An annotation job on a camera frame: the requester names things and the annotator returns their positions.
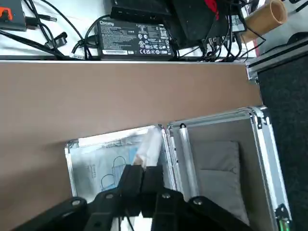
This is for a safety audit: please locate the thick black cable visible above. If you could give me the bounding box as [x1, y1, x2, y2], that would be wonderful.
[0, 29, 67, 59]

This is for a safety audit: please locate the small black cable connector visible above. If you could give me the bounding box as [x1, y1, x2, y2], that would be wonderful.
[45, 32, 68, 51]

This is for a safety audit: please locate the black Chicony power adapter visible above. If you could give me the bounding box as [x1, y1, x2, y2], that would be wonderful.
[93, 18, 176, 61]

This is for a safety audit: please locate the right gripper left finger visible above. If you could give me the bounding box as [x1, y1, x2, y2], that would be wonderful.
[13, 165, 145, 231]

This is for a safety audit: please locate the black barrel plug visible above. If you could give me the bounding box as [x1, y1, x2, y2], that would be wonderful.
[24, 13, 58, 26]

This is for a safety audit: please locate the brown cardboard tube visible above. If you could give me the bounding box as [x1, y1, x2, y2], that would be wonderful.
[239, 0, 288, 43]

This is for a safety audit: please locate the aluminium table edge rail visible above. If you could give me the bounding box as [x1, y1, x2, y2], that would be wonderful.
[244, 40, 308, 86]

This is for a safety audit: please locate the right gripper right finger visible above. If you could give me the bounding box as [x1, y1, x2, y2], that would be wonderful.
[141, 166, 275, 231]

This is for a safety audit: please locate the clear packet of blue masks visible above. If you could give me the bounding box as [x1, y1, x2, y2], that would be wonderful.
[68, 131, 167, 200]

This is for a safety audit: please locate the grey device with orange part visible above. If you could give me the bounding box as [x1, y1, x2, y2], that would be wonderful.
[0, 0, 26, 31]

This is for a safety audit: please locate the black power brick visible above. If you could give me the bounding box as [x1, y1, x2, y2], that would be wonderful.
[169, 0, 218, 48]

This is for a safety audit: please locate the flat black hub box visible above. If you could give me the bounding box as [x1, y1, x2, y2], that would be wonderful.
[110, 0, 173, 20]

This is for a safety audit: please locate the black adapter cable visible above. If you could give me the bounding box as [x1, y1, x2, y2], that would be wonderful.
[71, 16, 100, 61]

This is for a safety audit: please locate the silver aluminium medical kit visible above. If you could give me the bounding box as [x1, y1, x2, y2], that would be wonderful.
[64, 105, 293, 231]

